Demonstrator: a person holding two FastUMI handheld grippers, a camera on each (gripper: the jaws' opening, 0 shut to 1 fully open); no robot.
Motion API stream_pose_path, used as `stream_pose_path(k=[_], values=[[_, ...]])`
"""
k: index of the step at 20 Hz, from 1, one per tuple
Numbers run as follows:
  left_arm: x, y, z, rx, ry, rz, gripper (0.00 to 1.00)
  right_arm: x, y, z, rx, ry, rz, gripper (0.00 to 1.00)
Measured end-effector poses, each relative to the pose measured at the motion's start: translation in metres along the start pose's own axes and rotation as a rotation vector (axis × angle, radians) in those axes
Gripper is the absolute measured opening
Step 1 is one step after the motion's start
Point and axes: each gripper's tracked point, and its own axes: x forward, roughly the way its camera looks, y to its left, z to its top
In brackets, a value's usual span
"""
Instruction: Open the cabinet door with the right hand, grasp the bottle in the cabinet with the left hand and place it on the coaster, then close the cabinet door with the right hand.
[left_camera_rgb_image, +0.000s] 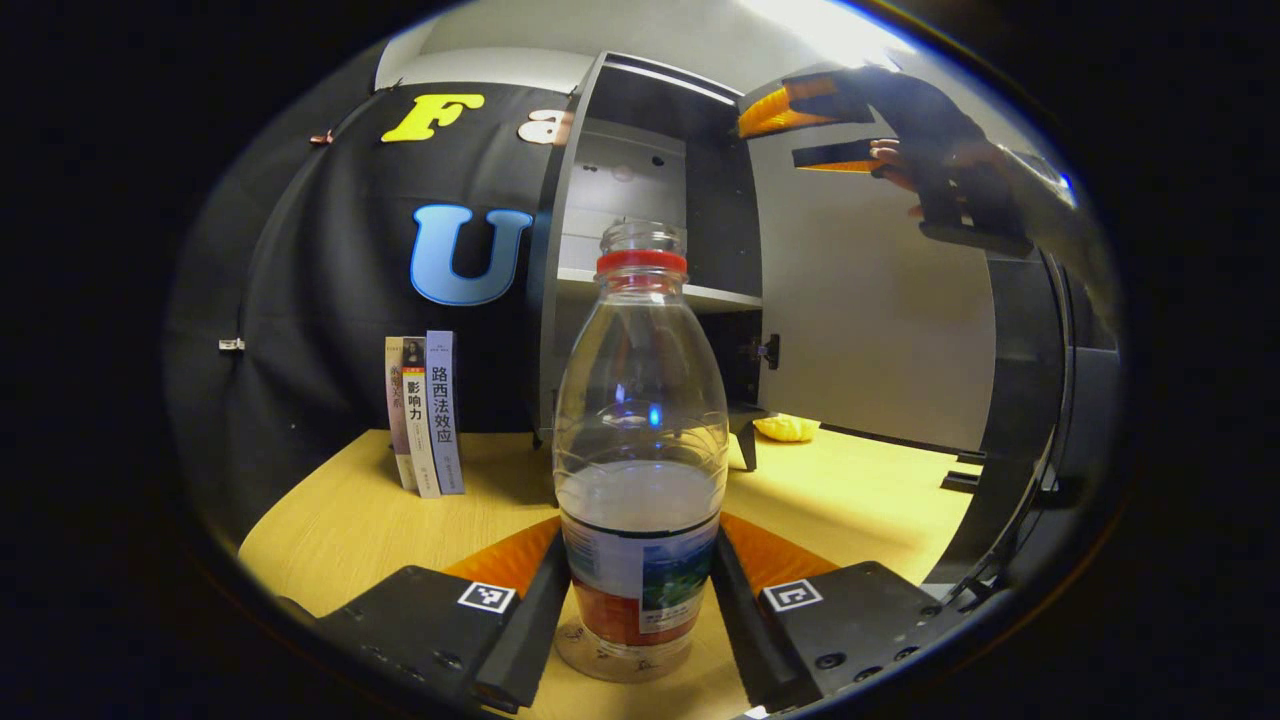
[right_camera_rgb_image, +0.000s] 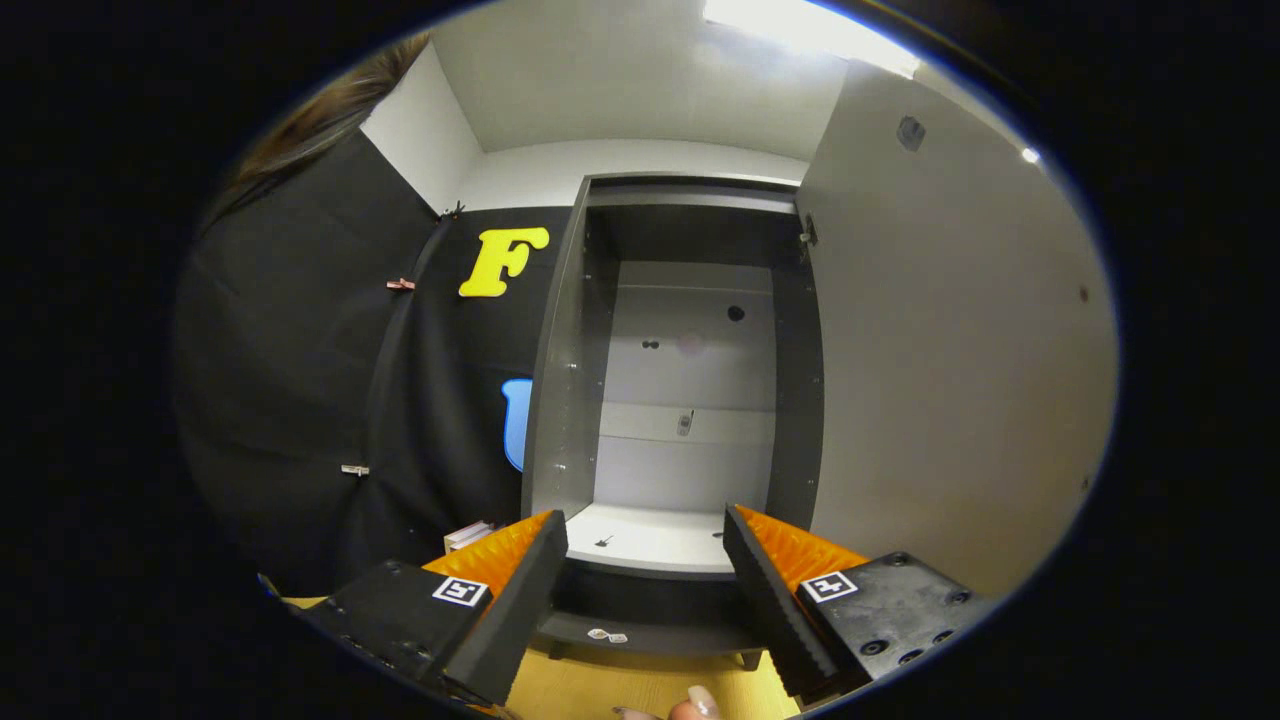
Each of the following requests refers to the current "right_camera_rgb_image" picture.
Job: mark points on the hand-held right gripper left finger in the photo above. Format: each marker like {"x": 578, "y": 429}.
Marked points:
{"x": 515, "y": 620}

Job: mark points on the beige cabinet door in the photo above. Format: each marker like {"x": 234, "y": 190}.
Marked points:
{"x": 950, "y": 350}

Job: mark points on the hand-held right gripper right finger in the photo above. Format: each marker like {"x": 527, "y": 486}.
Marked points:
{"x": 780, "y": 620}

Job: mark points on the black backdrop cloth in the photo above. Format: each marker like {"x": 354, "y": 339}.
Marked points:
{"x": 300, "y": 350}

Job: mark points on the white book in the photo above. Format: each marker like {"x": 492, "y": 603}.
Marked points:
{"x": 465, "y": 535}

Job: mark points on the black binder clip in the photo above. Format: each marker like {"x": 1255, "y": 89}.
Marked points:
{"x": 452, "y": 210}

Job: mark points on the person's hair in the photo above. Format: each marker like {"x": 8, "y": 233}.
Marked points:
{"x": 320, "y": 120}

